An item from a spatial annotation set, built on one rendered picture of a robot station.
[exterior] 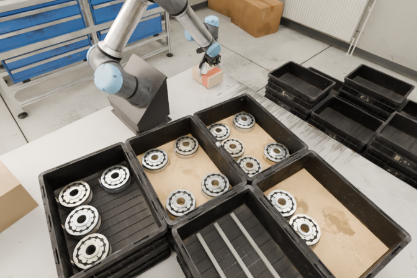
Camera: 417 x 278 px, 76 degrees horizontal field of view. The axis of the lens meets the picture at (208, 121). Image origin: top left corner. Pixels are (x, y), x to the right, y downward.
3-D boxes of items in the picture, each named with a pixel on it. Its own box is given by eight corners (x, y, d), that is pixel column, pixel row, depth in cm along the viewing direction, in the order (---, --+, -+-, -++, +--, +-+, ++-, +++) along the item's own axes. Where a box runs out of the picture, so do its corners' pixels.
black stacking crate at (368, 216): (246, 200, 98) (249, 183, 90) (302, 167, 110) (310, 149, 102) (332, 310, 75) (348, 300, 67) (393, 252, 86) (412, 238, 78)
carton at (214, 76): (192, 77, 171) (192, 67, 165) (205, 70, 177) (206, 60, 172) (208, 89, 162) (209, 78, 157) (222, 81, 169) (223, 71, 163)
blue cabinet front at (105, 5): (102, 52, 265) (85, -7, 226) (161, 31, 301) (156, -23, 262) (103, 53, 263) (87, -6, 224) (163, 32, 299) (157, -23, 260)
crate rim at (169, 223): (124, 144, 104) (123, 139, 102) (191, 117, 116) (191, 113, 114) (169, 231, 80) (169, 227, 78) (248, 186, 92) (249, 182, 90)
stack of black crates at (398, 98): (324, 120, 228) (344, 77, 197) (340, 105, 243) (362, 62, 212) (370, 147, 207) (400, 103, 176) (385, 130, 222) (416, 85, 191)
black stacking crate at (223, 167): (129, 159, 110) (124, 141, 102) (191, 133, 122) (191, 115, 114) (172, 242, 87) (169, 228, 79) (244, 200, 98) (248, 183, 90)
